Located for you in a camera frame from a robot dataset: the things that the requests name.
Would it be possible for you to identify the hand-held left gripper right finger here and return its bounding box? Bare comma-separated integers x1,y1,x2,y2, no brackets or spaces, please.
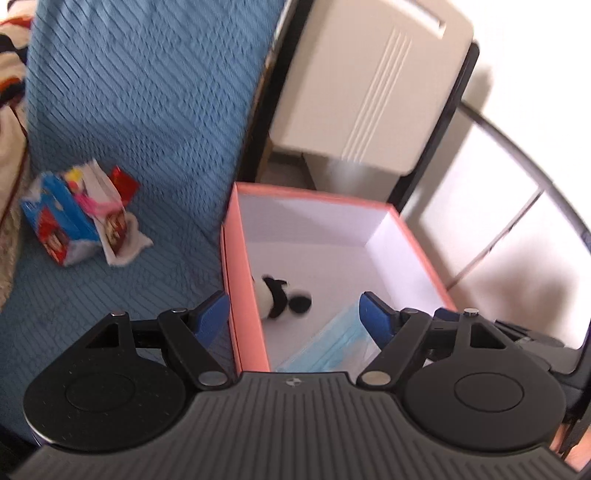
356,292,509,388

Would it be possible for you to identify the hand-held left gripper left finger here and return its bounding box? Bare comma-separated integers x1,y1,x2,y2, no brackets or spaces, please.
81,291,234,391

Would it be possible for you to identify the blue face mask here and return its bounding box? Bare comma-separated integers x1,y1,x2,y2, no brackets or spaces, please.
277,307,382,374

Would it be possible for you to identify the panda plush toy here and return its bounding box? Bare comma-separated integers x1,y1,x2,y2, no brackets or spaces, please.
252,274,312,320

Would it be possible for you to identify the pink cardboard box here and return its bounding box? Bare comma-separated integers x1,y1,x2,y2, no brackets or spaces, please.
221,181,459,374

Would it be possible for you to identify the printed snack packet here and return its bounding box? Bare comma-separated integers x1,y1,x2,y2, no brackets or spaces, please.
95,205,130,259

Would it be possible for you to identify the blue tissue packet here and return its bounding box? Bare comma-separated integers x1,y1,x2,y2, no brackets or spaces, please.
21,171,102,267

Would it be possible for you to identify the person's right forearm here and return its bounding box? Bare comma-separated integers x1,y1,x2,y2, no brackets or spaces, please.
551,418,591,472

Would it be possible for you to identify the colourful snack packet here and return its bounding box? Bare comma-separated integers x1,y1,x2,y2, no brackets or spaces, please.
81,159,154,267

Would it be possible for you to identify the red foil wrapper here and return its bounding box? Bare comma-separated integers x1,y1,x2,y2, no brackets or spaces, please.
108,166,140,206

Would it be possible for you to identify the floral bed sheet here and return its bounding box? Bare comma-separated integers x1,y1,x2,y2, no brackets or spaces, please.
0,152,31,315

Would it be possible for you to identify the white ribbed panel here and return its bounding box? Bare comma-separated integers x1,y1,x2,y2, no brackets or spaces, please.
269,0,475,176

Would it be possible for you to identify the blue quilted sofa cover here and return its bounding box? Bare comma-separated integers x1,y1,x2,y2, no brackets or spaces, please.
0,0,296,435

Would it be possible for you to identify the striped blanket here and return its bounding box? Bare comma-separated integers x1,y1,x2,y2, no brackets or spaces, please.
0,16,35,222

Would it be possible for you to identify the black metal frame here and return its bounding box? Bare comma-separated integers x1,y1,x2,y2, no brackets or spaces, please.
238,0,591,259

